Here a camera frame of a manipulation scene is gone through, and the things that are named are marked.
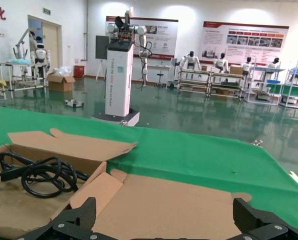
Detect wide red-white info board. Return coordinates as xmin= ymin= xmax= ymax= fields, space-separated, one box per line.
xmin=200 ymin=21 xmax=290 ymax=65

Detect white hoist frame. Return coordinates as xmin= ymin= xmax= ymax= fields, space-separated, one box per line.
xmin=12 ymin=28 xmax=32 ymax=61

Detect pipe-frame rack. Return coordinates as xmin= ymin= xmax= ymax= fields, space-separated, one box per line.
xmin=244 ymin=65 xmax=282 ymax=106
xmin=279 ymin=68 xmax=298 ymax=110
xmin=177 ymin=67 xmax=212 ymax=98
xmin=208 ymin=70 xmax=246 ymax=99

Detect black power cable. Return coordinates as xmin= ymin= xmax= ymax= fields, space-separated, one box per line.
xmin=0 ymin=151 xmax=91 ymax=200

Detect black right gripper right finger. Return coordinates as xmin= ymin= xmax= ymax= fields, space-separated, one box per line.
xmin=233 ymin=197 xmax=298 ymax=240

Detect open cardboard carton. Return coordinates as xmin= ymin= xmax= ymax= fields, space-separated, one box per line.
xmin=45 ymin=72 xmax=76 ymax=92

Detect red bin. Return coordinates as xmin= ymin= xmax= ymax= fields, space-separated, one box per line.
xmin=73 ymin=65 xmax=85 ymax=79

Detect white plastic bags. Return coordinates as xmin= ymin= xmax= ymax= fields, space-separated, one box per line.
xmin=51 ymin=65 xmax=73 ymax=77

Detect beige door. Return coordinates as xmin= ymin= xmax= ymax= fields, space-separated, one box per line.
xmin=27 ymin=14 xmax=62 ymax=76

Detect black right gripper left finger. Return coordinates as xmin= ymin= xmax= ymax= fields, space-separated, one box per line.
xmin=13 ymin=196 xmax=100 ymax=240

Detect green table cloth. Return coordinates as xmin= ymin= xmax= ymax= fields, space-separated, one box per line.
xmin=0 ymin=107 xmax=298 ymax=227

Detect cardboard box with torn rim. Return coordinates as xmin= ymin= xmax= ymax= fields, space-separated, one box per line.
xmin=0 ymin=127 xmax=139 ymax=237

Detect black stool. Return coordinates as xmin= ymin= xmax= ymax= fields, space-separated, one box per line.
xmin=155 ymin=72 xmax=165 ymax=89

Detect small red-white info board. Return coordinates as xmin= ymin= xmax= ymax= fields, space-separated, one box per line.
xmin=105 ymin=16 xmax=179 ymax=60

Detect black panel on stand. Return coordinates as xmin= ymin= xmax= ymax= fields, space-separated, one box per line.
xmin=95 ymin=35 xmax=110 ymax=81

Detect open brown cardboard box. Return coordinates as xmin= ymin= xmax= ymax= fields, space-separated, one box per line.
xmin=68 ymin=161 xmax=253 ymax=240

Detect pipe-frame workbench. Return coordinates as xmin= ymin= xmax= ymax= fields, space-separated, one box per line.
xmin=0 ymin=59 xmax=50 ymax=100

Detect white humanoid robot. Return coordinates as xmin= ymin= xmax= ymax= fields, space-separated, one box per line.
xmin=268 ymin=57 xmax=282 ymax=70
xmin=214 ymin=52 xmax=231 ymax=74
xmin=242 ymin=56 xmax=256 ymax=76
xmin=30 ymin=42 xmax=51 ymax=76
xmin=179 ymin=51 xmax=202 ymax=72

